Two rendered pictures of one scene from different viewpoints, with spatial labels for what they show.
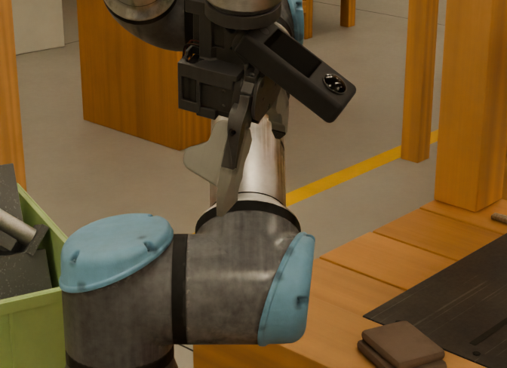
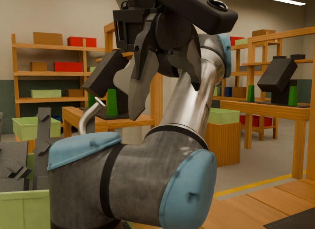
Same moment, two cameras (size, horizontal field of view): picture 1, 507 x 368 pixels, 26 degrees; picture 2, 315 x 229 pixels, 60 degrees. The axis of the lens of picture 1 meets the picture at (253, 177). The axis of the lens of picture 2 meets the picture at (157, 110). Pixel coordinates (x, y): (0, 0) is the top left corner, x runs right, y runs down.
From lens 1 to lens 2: 76 cm
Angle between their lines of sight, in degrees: 24
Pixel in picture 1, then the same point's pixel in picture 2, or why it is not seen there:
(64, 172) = not seen: hidden behind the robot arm
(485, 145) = not seen: outside the picture
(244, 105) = (147, 29)
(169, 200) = not seen: hidden behind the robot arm
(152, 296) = (88, 178)
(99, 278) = (57, 161)
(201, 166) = (122, 82)
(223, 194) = (131, 100)
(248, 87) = (152, 16)
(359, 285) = (264, 209)
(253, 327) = (155, 213)
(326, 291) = (245, 209)
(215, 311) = (128, 195)
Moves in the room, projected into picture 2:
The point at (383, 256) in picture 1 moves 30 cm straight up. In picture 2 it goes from (278, 197) to (283, 107)
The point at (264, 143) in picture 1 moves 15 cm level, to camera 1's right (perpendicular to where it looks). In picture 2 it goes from (193, 101) to (281, 103)
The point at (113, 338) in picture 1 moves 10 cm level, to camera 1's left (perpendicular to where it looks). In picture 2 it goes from (64, 205) to (12, 196)
